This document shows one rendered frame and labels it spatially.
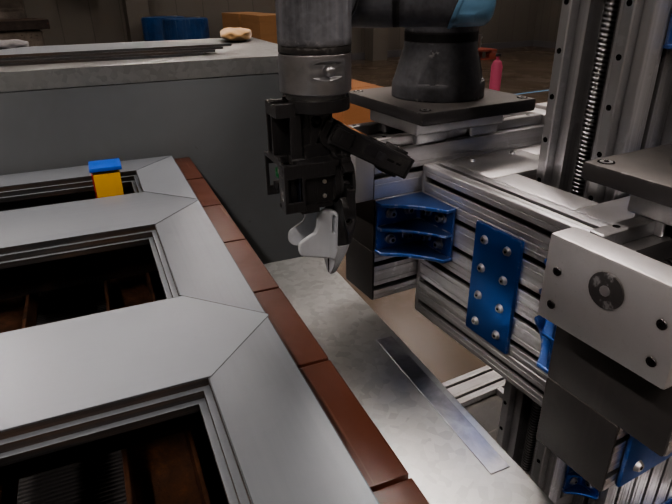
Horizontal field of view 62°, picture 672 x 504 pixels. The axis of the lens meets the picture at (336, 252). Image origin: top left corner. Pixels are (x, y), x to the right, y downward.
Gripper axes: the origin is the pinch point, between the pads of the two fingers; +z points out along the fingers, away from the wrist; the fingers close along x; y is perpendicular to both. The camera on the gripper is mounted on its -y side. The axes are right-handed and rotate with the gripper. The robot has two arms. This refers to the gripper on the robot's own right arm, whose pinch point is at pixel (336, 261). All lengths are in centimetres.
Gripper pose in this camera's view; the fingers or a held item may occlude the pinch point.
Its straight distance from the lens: 67.7
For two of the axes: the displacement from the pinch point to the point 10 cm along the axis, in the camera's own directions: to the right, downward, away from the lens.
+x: 3.9, 3.9, -8.3
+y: -9.2, 1.8, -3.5
